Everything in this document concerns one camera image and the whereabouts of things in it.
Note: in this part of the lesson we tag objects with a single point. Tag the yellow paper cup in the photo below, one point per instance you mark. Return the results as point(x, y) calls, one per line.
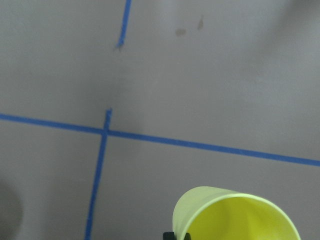
point(211, 213)

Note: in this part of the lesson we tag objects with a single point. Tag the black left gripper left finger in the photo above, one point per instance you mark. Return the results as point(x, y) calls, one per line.
point(170, 235)

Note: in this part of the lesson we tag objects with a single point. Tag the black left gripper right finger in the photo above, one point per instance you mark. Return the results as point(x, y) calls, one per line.
point(187, 236)

